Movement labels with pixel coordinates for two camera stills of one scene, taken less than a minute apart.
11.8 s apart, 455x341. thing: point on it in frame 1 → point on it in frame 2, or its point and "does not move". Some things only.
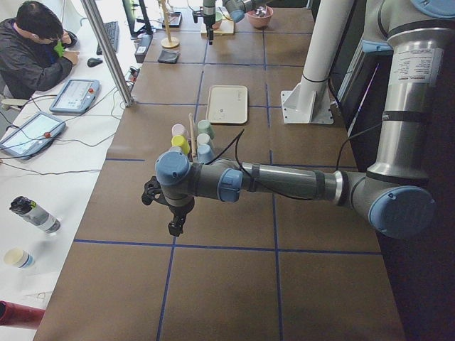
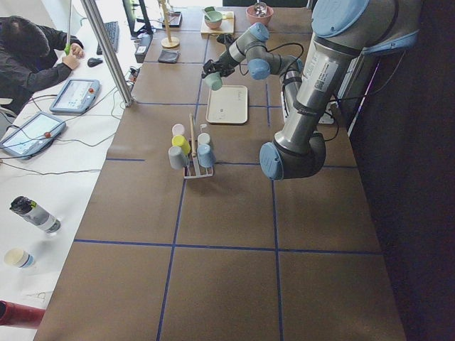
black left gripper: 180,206 → 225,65
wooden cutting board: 226,25 does not move
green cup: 205,126 → 214,80
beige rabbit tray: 227,104 does not move
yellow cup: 180,141 does not move
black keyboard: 112,29 does not move
